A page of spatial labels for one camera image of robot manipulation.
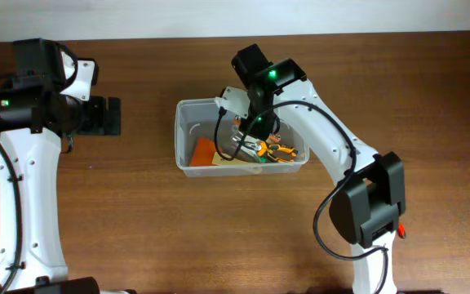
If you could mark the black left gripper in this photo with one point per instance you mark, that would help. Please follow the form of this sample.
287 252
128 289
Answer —
96 116

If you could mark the clear plastic storage container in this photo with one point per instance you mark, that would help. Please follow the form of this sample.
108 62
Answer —
196 119

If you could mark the orange scraper with wooden handle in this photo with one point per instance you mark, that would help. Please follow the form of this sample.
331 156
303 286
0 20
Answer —
205 155

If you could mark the orange socket bit rail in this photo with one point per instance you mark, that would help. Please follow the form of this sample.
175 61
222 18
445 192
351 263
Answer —
273 138

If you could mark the red handled side cutters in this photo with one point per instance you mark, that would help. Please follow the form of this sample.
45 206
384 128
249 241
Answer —
401 231

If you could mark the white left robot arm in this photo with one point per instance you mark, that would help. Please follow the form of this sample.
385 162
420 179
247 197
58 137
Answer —
44 104

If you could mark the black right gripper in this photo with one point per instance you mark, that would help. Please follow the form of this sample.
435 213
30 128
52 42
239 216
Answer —
260 127

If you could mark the orange black long-nose pliers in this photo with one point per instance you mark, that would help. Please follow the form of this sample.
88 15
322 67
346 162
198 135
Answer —
277 153

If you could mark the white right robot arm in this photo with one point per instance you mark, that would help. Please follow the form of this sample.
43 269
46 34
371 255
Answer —
360 218

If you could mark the clear case of coloured plugs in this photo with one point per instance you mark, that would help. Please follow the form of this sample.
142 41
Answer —
250 148

